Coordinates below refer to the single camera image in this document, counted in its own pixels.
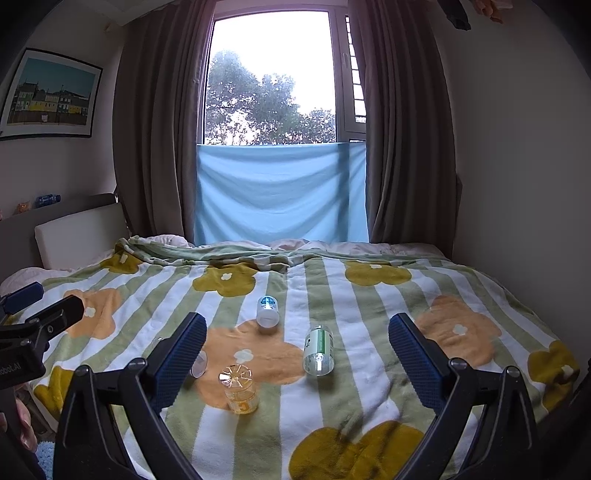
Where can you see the window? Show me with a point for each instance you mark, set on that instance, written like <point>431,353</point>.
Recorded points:
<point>272,69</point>

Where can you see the blue plastic bottle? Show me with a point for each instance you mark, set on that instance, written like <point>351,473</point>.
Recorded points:
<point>48,200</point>

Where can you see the dark hanging garment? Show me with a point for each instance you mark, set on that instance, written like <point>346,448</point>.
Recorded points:
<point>457,14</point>

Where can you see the striped floral blanket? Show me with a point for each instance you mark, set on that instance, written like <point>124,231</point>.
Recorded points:
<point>323,415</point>

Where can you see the small orange item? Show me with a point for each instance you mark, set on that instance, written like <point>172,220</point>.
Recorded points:
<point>22,208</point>

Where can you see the pink hanging item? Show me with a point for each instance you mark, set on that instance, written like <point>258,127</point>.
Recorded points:
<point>490,9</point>

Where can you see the light blue cloth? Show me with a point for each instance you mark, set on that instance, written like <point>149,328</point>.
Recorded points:
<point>277,198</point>

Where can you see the orange label clear bottle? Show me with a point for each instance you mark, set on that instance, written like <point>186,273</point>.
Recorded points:
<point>239,390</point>

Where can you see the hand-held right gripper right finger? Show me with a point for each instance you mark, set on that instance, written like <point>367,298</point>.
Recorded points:
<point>415,364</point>

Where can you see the white bottle blue cap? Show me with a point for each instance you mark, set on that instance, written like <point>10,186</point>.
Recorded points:
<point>268,317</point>

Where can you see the framed houses picture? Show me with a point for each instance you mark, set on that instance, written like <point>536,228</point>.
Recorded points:
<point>51,97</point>

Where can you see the grey headboard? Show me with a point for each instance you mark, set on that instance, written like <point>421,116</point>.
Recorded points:
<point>18,230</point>

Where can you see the clear cup with green label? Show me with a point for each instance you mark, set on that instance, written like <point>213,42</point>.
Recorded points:
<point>318,353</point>

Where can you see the clear glass cup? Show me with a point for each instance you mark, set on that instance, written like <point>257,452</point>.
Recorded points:
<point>199,364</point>

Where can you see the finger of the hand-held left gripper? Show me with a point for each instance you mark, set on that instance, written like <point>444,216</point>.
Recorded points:
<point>23,295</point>
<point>55,318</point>

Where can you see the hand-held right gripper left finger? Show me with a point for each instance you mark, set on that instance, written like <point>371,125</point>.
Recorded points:
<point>182,364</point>

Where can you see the brown curtain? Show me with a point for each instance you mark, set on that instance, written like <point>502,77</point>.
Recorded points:
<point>406,138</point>
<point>157,138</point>

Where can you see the white headboard cushion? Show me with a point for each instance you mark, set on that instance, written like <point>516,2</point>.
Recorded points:
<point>78,237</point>

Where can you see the person's left hand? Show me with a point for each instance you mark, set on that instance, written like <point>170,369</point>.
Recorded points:
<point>24,420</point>

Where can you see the blue fluffy rug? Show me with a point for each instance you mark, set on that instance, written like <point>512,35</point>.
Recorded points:
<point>45,459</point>

